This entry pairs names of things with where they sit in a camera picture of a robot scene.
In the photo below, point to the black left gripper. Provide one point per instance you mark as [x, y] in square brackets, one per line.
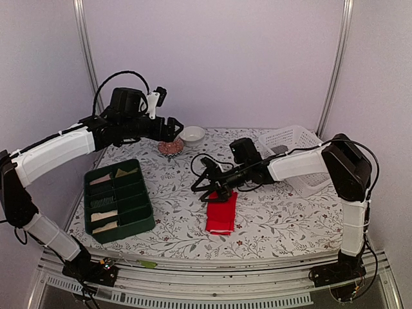
[170, 134]

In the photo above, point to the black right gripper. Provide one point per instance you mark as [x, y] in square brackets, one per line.
[213, 180]

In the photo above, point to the red garment with white print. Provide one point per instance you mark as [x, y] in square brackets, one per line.
[221, 216]

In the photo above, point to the khaki tan underwear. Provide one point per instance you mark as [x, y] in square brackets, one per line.
[121, 172]

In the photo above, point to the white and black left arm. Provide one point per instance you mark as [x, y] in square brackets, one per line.
[91, 134]

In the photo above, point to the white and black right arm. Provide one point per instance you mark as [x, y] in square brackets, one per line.
[352, 174]

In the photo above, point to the beige rolled underwear top slot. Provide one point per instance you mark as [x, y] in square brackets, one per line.
[102, 179]

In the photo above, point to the grey striped rolled underwear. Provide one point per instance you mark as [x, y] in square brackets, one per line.
[102, 202]

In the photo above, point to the cream rolled underwear front slot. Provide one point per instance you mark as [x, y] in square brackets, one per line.
[108, 226]

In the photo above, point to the cream rolled underwear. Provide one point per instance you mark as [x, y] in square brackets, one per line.
[97, 216]

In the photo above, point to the pink patterned small bowl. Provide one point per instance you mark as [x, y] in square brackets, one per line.
[171, 149]

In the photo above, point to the white ceramic bowl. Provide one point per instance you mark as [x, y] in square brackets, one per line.
[192, 135]

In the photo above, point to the floral patterned table mat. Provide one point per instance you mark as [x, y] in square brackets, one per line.
[272, 221]

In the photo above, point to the grey striped garment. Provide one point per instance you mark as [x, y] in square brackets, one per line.
[280, 150]

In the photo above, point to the dark green divided organizer tray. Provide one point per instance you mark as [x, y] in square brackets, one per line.
[135, 212]

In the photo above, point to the white plastic laundry basket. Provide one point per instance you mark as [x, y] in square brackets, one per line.
[296, 137]

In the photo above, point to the green tape scrap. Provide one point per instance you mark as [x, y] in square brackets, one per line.
[147, 264]

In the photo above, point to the aluminium front rail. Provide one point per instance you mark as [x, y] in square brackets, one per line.
[278, 282]

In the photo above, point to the right aluminium frame post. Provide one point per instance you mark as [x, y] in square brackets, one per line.
[344, 32]

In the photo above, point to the aluminium frame post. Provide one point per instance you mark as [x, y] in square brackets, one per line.
[344, 32]
[82, 29]

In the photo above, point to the left aluminium frame post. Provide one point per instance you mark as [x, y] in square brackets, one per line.
[82, 29]

